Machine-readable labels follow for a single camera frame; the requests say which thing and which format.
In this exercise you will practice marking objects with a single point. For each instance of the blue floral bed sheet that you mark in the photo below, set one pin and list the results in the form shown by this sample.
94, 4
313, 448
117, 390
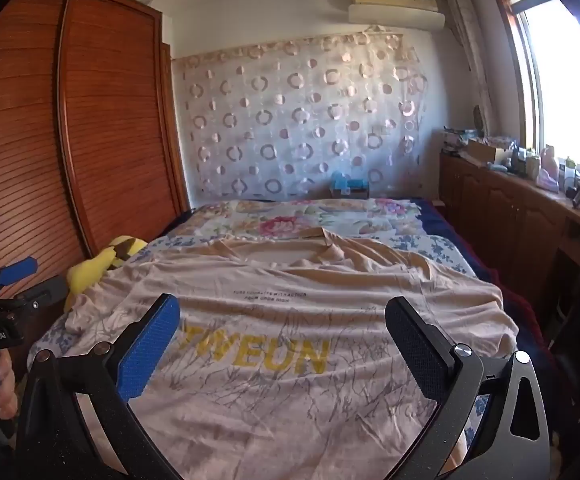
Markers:
435, 251

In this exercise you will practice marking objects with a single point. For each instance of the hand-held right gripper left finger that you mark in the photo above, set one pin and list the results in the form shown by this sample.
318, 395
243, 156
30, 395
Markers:
149, 345

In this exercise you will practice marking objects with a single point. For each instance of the blue toy on box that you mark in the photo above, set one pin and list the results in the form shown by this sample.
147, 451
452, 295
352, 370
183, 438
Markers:
350, 185

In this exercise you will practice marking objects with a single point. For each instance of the wooden sideboard cabinet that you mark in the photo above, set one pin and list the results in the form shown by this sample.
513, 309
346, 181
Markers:
510, 220

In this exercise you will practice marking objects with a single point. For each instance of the dark blue blanket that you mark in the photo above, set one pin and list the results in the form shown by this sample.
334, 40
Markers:
440, 220

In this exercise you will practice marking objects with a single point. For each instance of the white window curtain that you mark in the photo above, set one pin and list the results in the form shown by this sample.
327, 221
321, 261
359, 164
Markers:
465, 35

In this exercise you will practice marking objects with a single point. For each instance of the window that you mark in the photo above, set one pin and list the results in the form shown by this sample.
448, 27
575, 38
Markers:
560, 85

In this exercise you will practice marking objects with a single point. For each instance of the white air conditioner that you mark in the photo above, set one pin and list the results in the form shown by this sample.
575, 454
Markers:
395, 16

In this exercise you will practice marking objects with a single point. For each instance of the wooden wardrobe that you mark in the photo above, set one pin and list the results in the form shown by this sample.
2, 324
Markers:
94, 135

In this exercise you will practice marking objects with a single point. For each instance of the group of small containers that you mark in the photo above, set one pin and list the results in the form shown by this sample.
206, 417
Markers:
525, 160

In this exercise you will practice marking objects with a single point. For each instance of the circle-patterned wall curtain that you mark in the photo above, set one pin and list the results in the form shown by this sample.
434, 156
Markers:
270, 110

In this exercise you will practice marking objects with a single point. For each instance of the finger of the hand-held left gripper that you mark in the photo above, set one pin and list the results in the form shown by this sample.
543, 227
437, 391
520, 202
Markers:
17, 270
44, 294

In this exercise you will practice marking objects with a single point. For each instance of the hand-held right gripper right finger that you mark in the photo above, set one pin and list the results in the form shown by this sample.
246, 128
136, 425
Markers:
415, 342

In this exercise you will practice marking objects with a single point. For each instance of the beige printed t-shirt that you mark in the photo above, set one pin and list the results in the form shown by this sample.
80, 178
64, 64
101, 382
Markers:
270, 320

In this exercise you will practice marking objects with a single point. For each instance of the cardboard box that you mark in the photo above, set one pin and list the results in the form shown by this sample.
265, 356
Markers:
485, 152

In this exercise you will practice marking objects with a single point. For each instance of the cream floral blanket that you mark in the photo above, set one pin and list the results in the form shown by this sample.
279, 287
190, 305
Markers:
280, 222

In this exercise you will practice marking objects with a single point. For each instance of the yellow plush toy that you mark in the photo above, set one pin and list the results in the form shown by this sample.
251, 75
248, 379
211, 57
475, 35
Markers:
89, 272

